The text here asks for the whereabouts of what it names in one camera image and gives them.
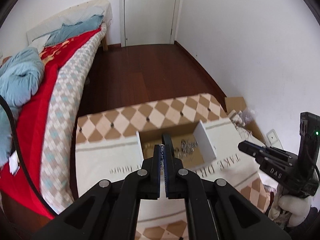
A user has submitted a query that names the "black smart watch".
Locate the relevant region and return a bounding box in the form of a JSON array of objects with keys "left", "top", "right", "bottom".
[{"left": 162, "top": 133, "right": 173, "bottom": 146}]

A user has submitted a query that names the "white gloved right hand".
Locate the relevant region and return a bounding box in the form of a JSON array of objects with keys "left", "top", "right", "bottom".
[{"left": 278, "top": 194, "right": 313, "bottom": 227}]

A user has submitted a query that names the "white cardboard box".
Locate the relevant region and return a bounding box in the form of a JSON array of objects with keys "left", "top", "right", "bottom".
[{"left": 135, "top": 119, "right": 217, "bottom": 172}]

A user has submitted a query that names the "light blue duvet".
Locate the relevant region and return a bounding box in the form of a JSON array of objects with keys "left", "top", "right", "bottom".
[{"left": 0, "top": 47, "right": 44, "bottom": 166}]

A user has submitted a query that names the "clear plastic wrap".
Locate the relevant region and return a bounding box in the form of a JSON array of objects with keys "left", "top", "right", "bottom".
[{"left": 238, "top": 107, "right": 255, "bottom": 127}]

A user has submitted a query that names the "wooden bed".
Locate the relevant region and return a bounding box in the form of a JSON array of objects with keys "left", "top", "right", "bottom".
[{"left": 1, "top": 0, "right": 112, "bottom": 237}]

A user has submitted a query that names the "silver chain in box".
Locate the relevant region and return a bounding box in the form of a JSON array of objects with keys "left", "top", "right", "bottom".
[{"left": 175, "top": 138, "right": 200, "bottom": 156}]

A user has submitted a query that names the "teal pillow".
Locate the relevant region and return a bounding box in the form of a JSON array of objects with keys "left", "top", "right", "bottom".
[{"left": 44, "top": 15, "right": 103, "bottom": 47}]

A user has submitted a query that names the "brown cardboard sheet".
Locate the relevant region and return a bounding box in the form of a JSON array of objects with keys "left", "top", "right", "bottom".
[{"left": 225, "top": 97, "right": 266, "bottom": 145}]

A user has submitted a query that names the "white door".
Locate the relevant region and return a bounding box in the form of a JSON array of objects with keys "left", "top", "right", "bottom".
[{"left": 119, "top": 0, "right": 181, "bottom": 47}]

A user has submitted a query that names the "white paper on bed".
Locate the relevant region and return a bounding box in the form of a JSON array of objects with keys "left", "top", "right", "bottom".
[{"left": 9, "top": 151, "right": 20, "bottom": 176}]

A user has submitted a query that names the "printed checkered tablecloth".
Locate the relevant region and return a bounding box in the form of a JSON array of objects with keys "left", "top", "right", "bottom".
[{"left": 75, "top": 94, "right": 270, "bottom": 239}]

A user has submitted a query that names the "black cable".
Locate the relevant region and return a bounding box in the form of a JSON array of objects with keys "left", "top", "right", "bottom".
[{"left": 0, "top": 96, "right": 57, "bottom": 218}]

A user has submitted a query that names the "red blanket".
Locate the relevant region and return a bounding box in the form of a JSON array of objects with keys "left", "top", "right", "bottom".
[{"left": 1, "top": 26, "right": 101, "bottom": 218}]

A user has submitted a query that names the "wall socket strip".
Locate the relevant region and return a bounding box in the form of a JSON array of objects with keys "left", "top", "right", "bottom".
[{"left": 266, "top": 129, "right": 283, "bottom": 150}]

